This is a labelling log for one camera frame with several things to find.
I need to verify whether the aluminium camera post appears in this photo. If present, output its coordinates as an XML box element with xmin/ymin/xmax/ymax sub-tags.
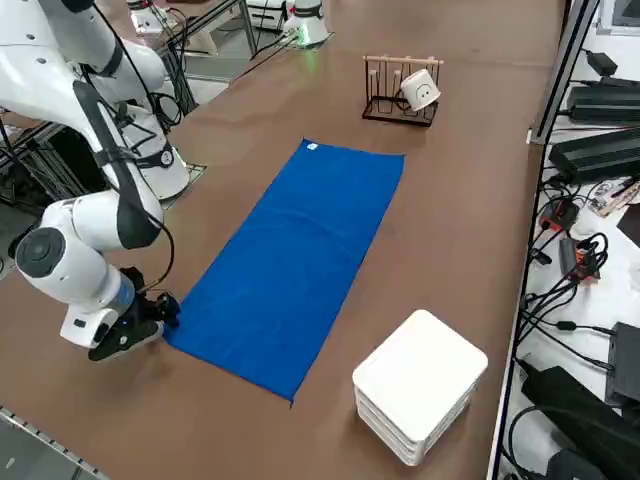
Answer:
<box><xmin>527</xmin><ymin>0</ymin><xmax>601</xmax><ymax>146</ymax></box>

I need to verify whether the white smiley cup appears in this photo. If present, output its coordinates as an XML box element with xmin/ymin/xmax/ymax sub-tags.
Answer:
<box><xmin>399</xmin><ymin>68</ymin><xmax>443</xmax><ymax>112</ymax></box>

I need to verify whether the long black power brick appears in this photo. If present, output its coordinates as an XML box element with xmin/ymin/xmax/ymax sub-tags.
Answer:
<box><xmin>567</xmin><ymin>84</ymin><xmax>640</xmax><ymax>126</ymax></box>
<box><xmin>548</xmin><ymin>127</ymin><xmax>640</xmax><ymax>184</ymax></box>

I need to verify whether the blue towel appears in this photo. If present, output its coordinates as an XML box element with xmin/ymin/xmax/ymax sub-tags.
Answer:
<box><xmin>162</xmin><ymin>138</ymin><xmax>406</xmax><ymax>409</ymax></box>

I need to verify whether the black base cable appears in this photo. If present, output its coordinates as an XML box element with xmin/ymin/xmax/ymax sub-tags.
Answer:
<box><xmin>248</xmin><ymin>29</ymin><xmax>301</xmax><ymax>62</ymax></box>

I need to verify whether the small black adapter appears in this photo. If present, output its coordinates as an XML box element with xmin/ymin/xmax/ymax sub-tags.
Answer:
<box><xmin>584</xmin><ymin>49</ymin><xmax>620</xmax><ymax>77</ymax></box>

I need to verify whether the black wrist bracket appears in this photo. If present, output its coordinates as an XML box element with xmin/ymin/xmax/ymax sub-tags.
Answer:
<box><xmin>87</xmin><ymin>319</ymin><xmax>165</xmax><ymax>362</ymax></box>

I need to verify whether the black box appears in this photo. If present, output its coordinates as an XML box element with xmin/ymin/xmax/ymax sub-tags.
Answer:
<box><xmin>604</xmin><ymin>322</ymin><xmax>640</xmax><ymax>409</ymax></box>

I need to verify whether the grey metal rail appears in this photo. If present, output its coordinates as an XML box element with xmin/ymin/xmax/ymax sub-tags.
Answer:
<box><xmin>0</xmin><ymin>405</ymin><xmax>109</xmax><ymax>480</ymax></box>

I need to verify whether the black cable with inline block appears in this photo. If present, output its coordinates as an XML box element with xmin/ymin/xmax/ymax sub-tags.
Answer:
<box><xmin>519</xmin><ymin>318</ymin><xmax>621</xmax><ymax>371</ymax></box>

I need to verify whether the grey adapter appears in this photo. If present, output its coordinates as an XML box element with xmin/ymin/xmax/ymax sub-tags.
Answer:
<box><xmin>558</xmin><ymin>237</ymin><xmax>577</xmax><ymax>275</ymax></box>

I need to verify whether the circuit board with papers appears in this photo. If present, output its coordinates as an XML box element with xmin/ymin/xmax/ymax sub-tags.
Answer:
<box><xmin>582</xmin><ymin>175</ymin><xmax>640</xmax><ymax>217</ymax></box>

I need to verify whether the black orange hub device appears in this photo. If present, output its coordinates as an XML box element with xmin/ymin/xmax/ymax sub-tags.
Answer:
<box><xmin>572</xmin><ymin>242</ymin><xmax>609</xmax><ymax>285</ymax></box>
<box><xmin>542</xmin><ymin>198</ymin><xmax>581</xmax><ymax>232</ymax></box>

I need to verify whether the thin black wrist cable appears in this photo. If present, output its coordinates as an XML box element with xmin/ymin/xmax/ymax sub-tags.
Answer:
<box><xmin>134</xmin><ymin>212</ymin><xmax>176</xmax><ymax>297</ymax></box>

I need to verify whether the large black power adapter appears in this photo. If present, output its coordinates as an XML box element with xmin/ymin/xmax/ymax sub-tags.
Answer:
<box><xmin>519</xmin><ymin>366</ymin><xmax>640</xmax><ymax>480</ymax></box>

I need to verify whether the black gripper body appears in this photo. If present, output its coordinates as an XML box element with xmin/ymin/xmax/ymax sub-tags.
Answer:
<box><xmin>119</xmin><ymin>267</ymin><xmax>169</xmax><ymax>329</ymax></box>

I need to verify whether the black wire cup rack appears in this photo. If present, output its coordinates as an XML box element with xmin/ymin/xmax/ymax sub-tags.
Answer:
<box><xmin>361</xmin><ymin>53</ymin><xmax>446</xmax><ymax>129</ymax></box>

